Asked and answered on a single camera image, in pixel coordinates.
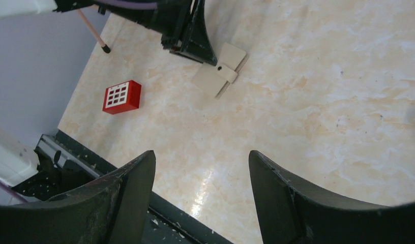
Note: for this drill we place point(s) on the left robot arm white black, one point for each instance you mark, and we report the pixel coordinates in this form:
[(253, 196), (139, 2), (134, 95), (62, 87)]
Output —
[(9, 8)]

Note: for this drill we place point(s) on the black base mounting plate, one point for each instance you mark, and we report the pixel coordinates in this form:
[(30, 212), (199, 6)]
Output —
[(70, 165)]

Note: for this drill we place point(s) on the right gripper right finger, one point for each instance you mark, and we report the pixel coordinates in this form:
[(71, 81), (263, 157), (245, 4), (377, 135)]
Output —
[(291, 209)]

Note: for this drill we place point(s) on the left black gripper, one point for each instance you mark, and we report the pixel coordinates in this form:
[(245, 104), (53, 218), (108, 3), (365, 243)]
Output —
[(181, 25)]

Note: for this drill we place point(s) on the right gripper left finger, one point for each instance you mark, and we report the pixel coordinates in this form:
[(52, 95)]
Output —
[(109, 209)]

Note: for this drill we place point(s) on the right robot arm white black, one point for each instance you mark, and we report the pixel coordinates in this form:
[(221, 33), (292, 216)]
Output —
[(8, 161)]

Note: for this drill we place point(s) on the beige card holder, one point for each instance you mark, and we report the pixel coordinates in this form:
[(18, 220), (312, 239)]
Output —
[(214, 80)]

